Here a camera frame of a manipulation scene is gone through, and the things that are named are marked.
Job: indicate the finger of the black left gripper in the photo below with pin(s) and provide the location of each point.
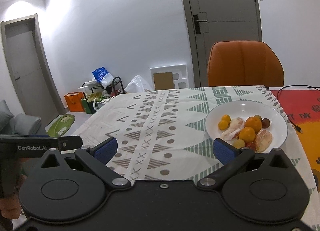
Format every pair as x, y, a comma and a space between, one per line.
69, 142

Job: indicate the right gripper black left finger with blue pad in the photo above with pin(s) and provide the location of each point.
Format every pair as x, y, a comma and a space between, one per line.
94, 161

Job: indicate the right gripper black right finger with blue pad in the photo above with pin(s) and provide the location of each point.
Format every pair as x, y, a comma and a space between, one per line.
234, 161

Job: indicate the orange mandarin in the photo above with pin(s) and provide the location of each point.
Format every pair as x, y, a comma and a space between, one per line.
247, 134
254, 123

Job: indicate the small orange kumquat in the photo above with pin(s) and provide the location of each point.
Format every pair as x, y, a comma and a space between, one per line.
223, 125

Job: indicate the peeled pomelo segment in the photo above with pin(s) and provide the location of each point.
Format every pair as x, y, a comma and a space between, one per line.
262, 140

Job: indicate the dark red dried jujube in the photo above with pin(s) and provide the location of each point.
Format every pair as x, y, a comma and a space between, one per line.
265, 123

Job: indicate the small yellow green fruit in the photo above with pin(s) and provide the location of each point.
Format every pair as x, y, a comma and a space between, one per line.
239, 143

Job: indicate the small red fruit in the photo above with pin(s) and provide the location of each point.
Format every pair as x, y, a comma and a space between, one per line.
252, 146

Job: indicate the person's left hand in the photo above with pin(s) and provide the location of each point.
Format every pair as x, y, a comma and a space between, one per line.
10, 205

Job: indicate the green floor mat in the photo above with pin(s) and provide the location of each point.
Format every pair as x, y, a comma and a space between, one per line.
61, 125

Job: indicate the grey sofa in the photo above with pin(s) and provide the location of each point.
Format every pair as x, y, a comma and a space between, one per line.
20, 124

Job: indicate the orange box on floor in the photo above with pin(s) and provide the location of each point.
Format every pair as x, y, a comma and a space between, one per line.
73, 101

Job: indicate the black metal rack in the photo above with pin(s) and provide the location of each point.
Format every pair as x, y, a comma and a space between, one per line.
94, 90

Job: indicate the grey door at left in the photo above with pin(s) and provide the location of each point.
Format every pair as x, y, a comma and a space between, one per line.
28, 85

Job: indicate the white ceramic plate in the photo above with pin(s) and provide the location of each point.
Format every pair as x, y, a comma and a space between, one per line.
244, 110

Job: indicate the patterned white tablecloth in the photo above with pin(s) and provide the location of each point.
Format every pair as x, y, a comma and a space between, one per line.
161, 134

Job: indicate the blue white plastic bag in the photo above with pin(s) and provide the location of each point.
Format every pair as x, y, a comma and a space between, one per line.
102, 76

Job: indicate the red orange printed mat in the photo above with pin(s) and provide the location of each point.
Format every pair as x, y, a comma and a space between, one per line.
302, 107

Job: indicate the orange leather chair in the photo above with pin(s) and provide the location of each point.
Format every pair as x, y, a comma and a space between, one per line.
244, 63

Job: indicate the white foam packaging board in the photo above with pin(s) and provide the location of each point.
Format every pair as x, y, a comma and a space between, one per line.
170, 77

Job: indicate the grey door with handle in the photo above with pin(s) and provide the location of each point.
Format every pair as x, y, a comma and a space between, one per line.
211, 21

